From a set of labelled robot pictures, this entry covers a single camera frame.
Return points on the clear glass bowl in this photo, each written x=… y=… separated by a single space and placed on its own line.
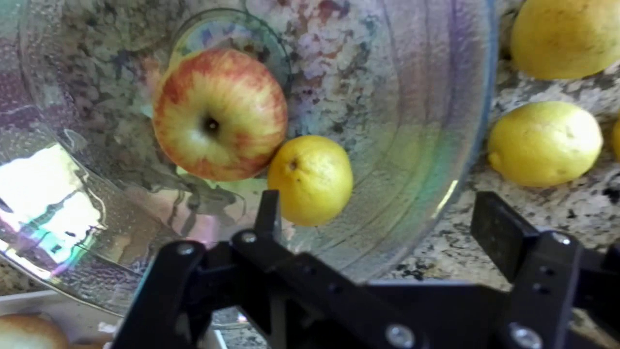
x=400 y=97

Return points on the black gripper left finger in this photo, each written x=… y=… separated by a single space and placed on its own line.
x=214 y=291

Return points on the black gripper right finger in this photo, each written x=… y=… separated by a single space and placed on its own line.
x=544 y=283

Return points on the red yellow apple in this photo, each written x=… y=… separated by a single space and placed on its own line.
x=220 y=117

